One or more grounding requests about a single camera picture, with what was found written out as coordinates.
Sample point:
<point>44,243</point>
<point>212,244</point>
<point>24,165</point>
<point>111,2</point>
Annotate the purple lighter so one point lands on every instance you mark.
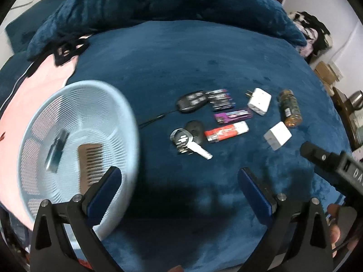
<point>232,116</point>

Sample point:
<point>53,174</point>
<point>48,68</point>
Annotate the dark blue plush comforter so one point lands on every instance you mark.
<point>156,2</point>

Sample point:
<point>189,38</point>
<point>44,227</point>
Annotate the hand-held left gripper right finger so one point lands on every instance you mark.
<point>255,197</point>

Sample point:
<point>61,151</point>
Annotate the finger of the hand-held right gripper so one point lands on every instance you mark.
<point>314,153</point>

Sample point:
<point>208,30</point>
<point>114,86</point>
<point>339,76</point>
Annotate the dark wooden table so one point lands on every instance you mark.
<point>347,119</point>

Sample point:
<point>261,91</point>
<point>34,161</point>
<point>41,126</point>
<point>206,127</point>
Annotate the red lighter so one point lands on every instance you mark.
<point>225,132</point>

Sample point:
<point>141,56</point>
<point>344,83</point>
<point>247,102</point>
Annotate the white pronged charger plug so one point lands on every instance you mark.
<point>260,102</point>

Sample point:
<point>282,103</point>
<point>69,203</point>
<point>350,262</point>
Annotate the pile of clothes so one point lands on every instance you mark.
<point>310,31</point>

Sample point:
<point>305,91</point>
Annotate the cardboard box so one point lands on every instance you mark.
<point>326,70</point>
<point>329,87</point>

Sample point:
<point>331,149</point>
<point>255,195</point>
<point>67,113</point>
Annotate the amber bottle with green label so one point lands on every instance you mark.
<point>289,109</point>

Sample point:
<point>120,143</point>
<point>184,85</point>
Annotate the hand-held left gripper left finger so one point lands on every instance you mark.
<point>105,192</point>

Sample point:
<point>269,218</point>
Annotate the black car key fob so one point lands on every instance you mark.
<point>191,102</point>

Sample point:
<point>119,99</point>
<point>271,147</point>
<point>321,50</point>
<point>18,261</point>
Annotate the silver key with black fob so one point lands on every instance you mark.
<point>181,138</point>

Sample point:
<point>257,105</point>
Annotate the metal kettle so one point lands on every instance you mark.
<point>356,102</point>

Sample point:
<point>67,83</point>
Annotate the dark blue pillow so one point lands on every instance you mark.
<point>25,25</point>

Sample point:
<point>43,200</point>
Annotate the dark silver rectangular object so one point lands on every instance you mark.
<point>56,150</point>

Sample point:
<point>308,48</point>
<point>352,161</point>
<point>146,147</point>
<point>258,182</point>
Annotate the white cube adapter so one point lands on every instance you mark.
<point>278,136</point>

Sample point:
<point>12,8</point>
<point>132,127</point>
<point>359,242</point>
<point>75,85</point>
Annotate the brown wooden comb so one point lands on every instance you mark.
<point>89,161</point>

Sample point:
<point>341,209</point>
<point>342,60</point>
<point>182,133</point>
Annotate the dark blue plush bed sheet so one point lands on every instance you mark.
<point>170,62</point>

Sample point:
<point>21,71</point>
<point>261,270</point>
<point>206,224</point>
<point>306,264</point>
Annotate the light blue plastic basket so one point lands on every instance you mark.
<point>93,104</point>

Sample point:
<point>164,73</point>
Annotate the pack of black batteries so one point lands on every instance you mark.
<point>221,99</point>

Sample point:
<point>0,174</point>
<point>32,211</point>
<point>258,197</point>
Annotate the person's right hand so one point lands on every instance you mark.
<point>334,226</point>

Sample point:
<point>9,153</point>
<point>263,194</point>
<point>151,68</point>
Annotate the pink cloth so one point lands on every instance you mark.
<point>34,90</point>

